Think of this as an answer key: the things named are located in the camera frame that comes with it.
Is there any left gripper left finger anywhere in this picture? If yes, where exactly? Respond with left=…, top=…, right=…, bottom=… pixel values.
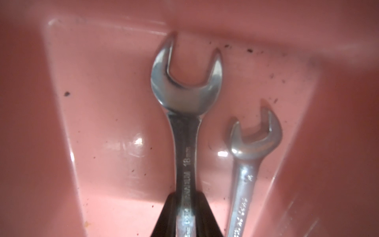
left=151, top=192, right=177, bottom=237

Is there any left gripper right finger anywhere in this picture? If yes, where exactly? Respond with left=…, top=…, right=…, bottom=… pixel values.
left=195, top=191, right=223, bottom=237

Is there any pink plastic storage box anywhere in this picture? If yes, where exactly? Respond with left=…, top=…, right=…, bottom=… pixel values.
left=1, top=1, right=379, bottom=237

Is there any silver end wrench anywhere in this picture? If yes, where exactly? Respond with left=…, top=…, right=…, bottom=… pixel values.
left=151, top=34, right=223, bottom=237

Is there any small silver open wrench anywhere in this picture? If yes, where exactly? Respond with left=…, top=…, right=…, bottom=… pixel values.
left=226, top=107, right=283, bottom=237

